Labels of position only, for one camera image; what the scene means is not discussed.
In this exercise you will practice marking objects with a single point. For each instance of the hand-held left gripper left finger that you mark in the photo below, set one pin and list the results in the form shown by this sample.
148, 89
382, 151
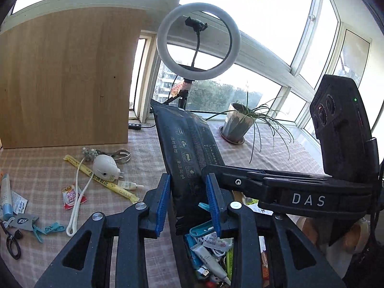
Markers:
163, 207

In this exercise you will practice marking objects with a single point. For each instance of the brown plant saucer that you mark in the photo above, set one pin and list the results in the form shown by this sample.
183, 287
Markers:
231, 141

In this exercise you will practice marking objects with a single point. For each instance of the long yellow paper packet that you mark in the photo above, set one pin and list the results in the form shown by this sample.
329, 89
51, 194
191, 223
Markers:
75, 160

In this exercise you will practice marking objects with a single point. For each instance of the person's right hand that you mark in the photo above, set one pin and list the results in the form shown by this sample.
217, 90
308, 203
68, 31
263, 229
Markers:
360, 237

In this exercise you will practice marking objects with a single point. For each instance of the white window frame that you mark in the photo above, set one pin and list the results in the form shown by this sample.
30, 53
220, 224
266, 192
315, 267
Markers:
270, 49

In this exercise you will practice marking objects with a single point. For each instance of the orange snack packet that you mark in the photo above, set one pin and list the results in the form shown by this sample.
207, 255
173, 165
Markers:
265, 267

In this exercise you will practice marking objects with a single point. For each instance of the grey foil sachet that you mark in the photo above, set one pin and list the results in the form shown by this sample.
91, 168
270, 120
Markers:
25, 220

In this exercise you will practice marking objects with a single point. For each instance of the checkered cloth covered desktop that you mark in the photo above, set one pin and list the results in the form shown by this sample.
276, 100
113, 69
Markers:
45, 168

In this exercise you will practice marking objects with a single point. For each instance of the potted grass plant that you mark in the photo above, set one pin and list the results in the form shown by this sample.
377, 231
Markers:
237, 123

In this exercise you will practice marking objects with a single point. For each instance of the green snack packet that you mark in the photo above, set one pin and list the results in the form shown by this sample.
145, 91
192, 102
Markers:
229, 261

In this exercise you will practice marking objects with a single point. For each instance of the black wet wipes pack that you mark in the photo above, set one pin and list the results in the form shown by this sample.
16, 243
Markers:
183, 156

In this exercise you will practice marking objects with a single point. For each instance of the grey beaded ornament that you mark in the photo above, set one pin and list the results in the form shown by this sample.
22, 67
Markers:
89, 153

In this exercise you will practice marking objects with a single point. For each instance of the grey eye cream tube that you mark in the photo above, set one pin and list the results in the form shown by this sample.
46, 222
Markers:
207, 259

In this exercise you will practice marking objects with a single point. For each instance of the white and blue sachet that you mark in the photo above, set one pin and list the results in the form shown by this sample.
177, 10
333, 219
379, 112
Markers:
18, 202

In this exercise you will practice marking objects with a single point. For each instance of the white tube with blue cap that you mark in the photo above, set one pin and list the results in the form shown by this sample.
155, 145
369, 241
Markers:
6, 195

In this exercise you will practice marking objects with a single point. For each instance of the wooden board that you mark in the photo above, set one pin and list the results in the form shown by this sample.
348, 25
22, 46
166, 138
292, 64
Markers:
60, 81

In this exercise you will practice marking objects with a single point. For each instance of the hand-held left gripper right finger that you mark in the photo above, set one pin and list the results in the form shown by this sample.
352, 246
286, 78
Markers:
213, 210

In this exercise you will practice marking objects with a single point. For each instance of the red coffee creamer sachet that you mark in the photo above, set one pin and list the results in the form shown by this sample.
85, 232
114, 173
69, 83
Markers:
72, 198

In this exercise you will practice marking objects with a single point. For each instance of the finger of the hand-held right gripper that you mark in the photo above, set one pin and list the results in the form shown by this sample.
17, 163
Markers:
228, 180
285, 174

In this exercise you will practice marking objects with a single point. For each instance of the metal clip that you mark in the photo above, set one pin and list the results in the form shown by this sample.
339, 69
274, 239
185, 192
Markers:
123, 151

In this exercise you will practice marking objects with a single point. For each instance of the black storage box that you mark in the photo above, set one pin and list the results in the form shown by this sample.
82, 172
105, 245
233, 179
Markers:
180, 264

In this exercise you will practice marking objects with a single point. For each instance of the small cream cosmetic tube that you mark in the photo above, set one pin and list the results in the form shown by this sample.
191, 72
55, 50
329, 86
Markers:
126, 184

